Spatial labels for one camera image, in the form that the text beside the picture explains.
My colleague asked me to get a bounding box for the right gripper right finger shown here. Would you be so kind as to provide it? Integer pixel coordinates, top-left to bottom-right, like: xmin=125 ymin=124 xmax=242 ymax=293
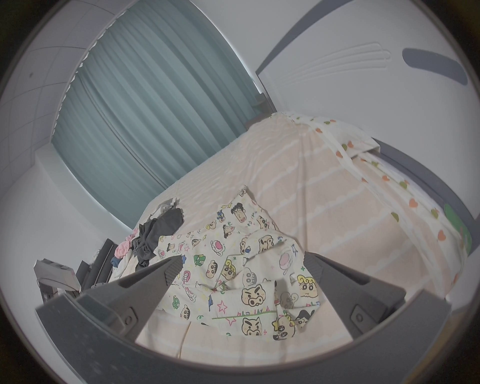
xmin=303 ymin=252 xmax=407 ymax=344

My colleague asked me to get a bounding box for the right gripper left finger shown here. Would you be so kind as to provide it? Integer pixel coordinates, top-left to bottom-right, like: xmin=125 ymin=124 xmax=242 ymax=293
xmin=77 ymin=255 xmax=184 ymax=342

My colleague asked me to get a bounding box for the white printed pyjama top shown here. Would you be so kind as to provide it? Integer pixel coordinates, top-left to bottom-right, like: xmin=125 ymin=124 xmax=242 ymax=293
xmin=155 ymin=185 xmax=321 ymax=342

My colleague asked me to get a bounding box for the pile of clothes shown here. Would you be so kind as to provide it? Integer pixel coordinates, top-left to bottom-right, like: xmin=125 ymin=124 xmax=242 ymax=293
xmin=110 ymin=197 xmax=181 ymax=280

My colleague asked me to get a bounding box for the black cabinet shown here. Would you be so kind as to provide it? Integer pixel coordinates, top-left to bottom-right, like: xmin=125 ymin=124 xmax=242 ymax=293
xmin=77 ymin=238 xmax=118 ymax=293

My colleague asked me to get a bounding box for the pink garment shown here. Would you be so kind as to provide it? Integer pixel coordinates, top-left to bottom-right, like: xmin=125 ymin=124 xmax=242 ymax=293
xmin=114 ymin=234 xmax=139 ymax=259

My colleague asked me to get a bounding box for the bed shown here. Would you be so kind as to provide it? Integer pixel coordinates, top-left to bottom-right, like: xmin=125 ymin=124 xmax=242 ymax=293
xmin=133 ymin=0 xmax=477 ymax=361

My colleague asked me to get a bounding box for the blue-green curtain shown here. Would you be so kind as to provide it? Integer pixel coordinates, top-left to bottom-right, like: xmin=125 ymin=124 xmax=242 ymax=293
xmin=50 ymin=17 xmax=269 ymax=229

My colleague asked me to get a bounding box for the grey bedside table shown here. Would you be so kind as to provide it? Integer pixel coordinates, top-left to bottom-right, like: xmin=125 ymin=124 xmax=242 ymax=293
xmin=245 ymin=94 xmax=271 ymax=129

